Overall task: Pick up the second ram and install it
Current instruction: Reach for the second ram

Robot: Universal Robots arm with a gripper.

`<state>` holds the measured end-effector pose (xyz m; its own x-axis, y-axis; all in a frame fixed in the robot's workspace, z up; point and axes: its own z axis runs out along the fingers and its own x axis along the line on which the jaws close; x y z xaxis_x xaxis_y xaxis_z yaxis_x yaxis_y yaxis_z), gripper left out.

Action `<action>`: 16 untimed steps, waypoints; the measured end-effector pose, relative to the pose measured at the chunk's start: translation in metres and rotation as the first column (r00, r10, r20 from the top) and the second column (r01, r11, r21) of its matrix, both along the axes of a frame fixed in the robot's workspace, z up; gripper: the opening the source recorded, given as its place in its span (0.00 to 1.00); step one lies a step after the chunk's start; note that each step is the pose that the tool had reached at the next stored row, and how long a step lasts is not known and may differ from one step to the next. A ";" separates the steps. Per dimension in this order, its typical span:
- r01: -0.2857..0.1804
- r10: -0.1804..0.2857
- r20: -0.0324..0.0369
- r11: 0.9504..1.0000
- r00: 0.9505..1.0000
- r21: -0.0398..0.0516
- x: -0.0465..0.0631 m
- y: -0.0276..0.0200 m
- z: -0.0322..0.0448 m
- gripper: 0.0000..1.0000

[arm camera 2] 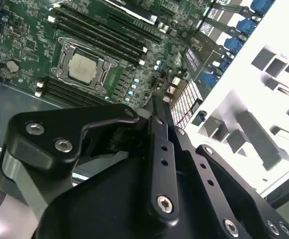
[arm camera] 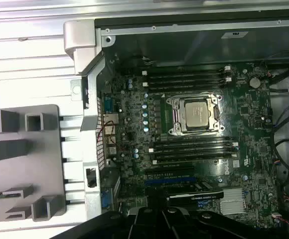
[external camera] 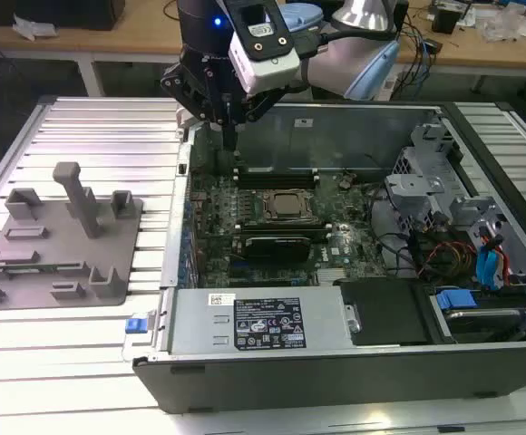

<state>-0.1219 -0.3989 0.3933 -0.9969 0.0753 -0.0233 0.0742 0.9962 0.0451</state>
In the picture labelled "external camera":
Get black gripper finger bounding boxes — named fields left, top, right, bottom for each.
left=160, top=64, right=230, bottom=153
left=229, top=87, right=287, bottom=153

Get black RAM slot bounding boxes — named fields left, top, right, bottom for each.
left=234, top=219, right=326, bottom=229
left=234, top=166, right=321, bottom=179
left=234, top=176, right=321, bottom=189

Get wooden desk with white legs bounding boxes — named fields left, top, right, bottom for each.
left=0, top=0, right=526, bottom=99

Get CPU socket with metal cover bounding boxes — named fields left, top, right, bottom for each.
left=256, top=188, right=326, bottom=221

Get silver-topped CPU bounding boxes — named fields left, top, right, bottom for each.
left=274, top=193, right=307, bottom=214

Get black graphics card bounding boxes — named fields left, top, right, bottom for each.
left=243, top=234, right=313, bottom=265

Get green motherboard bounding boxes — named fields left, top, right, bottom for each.
left=189, top=169, right=389, bottom=289

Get large black box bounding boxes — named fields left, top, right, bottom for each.
left=0, top=0, right=124, bottom=32

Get crumpled white paper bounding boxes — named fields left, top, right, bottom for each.
left=11, top=12, right=59, bottom=43

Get silver metal drive cage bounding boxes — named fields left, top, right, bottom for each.
left=384, top=121, right=510, bottom=255

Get silver chipset heatsink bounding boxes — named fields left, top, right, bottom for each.
left=318, top=268, right=351, bottom=287

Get grey parts rack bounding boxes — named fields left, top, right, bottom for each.
left=0, top=160, right=146, bottom=312

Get small black box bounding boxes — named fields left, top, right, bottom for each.
left=430, top=1, right=464, bottom=34

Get grey power supply with label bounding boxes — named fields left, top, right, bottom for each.
left=168, top=287, right=359, bottom=357

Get black plastic bay cover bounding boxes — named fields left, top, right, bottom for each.
left=334, top=277, right=433, bottom=348

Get clear plastic bags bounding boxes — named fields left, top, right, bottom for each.
left=479, top=3, right=526, bottom=44

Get open black PC case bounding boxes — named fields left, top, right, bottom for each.
left=131, top=100, right=526, bottom=416

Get hard disk in blue carrier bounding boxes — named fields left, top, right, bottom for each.
left=431, top=288, right=526, bottom=343

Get silver case corner bracket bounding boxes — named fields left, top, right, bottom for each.
left=175, top=106, right=200, bottom=138

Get black camera cable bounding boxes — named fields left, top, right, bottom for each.
left=295, top=17, right=412, bottom=58

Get blue hanging cable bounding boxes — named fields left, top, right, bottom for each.
left=413, top=25, right=433, bottom=102

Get black internal cable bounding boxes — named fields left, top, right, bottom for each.
left=369, top=188, right=421, bottom=276

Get red and yellow wire bundle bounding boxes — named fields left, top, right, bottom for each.
left=415, top=241, right=478, bottom=278

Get blue flat wire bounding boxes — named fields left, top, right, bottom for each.
left=489, top=246, right=509, bottom=289
left=474, top=247, right=496, bottom=292

